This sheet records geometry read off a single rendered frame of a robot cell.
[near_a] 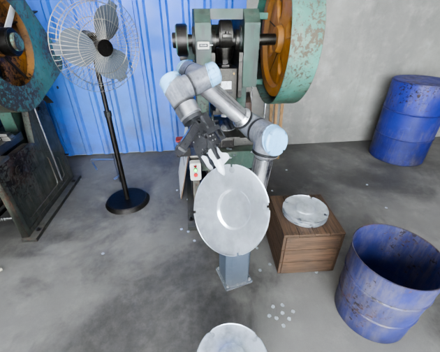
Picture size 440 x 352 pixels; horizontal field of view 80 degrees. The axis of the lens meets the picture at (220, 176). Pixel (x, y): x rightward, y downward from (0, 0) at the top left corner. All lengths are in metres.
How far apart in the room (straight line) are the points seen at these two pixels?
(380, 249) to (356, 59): 2.36
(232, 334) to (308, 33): 1.49
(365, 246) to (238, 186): 1.12
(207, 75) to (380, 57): 3.06
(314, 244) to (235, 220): 1.00
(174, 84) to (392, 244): 1.48
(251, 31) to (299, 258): 1.43
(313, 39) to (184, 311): 1.67
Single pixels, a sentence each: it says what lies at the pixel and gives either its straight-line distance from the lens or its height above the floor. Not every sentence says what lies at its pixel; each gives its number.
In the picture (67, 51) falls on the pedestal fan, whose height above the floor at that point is 1.29.
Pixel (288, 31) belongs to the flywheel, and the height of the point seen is 1.38.
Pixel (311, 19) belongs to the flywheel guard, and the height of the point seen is 1.45.
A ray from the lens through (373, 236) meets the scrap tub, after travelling 1.78.
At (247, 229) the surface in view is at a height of 0.88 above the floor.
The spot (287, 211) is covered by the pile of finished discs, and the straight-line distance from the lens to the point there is 1.77.
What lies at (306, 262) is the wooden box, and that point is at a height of 0.10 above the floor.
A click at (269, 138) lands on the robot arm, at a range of 1.07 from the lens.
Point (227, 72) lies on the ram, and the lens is 1.85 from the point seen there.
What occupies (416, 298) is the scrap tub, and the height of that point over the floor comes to 0.42.
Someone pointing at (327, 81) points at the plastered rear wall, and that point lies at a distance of 3.51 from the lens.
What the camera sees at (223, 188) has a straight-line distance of 0.83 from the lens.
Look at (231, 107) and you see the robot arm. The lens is 1.11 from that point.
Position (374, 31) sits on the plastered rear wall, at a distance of 3.66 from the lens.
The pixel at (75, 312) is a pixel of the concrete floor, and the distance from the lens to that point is 1.92.
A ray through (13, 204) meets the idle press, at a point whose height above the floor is 0.34.
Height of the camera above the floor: 1.48
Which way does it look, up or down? 32 degrees down
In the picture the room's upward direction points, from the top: straight up
